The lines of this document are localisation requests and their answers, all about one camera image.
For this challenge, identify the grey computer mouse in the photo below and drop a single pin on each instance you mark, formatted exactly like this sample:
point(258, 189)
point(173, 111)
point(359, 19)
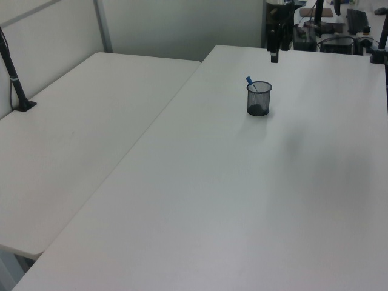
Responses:
point(380, 11)

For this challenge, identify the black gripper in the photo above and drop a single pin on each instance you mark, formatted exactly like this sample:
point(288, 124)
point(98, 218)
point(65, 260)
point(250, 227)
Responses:
point(282, 15)

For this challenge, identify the black computer box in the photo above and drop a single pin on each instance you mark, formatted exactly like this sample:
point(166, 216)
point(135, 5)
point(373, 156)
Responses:
point(337, 44)

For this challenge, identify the blue capped white marker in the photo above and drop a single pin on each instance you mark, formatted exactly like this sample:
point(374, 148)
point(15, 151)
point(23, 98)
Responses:
point(249, 81)

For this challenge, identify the black monitor stand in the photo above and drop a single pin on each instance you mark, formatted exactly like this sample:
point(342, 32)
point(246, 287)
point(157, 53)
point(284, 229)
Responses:
point(318, 18)

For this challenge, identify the white side table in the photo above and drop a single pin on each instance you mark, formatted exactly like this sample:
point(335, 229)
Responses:
point(85, 127)

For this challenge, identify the black keyboard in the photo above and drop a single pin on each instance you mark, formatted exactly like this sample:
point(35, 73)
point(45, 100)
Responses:
point(357, 20)

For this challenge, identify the black camera stand pole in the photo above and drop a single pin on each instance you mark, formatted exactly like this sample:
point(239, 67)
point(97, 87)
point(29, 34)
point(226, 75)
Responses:
point(12, 72)

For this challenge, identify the brown flat board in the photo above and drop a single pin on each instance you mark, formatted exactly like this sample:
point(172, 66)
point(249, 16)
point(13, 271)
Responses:
point(306, 12)

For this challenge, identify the black clamped camera stand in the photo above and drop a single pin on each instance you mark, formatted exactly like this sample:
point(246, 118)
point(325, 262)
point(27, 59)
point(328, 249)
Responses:
point(379, 54)

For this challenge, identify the grey partition post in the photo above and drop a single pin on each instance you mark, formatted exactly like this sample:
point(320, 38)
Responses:
point(103, 27)

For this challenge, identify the black mesh pen cup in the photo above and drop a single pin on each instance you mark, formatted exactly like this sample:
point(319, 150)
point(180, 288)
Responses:
point(258, 104)

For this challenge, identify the black device with green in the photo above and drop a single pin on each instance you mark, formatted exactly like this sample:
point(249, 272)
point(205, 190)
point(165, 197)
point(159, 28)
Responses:
point(304, 39)

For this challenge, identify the white grey small device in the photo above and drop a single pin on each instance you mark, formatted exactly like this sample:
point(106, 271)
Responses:
point(364, 37)

